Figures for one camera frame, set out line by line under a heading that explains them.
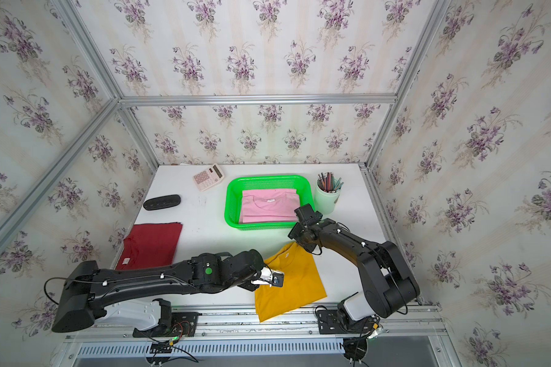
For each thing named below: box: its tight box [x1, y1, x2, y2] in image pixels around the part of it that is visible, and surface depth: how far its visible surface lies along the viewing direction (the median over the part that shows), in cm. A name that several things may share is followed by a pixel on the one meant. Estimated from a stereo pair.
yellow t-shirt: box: [254, 241, 327, 323], surface depth 80 cm
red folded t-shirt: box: [115, 222, 183, 271], surface depth 92 cm
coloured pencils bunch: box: [316, 172, 345, 194], surface depth 97 cm
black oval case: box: [143, 194, 182, 211], surface depth 104 cm
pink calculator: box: [192, 162, 225, 192], surface depth 114 cm
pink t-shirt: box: [238, 188, 300, 224], surface depth 104 cm
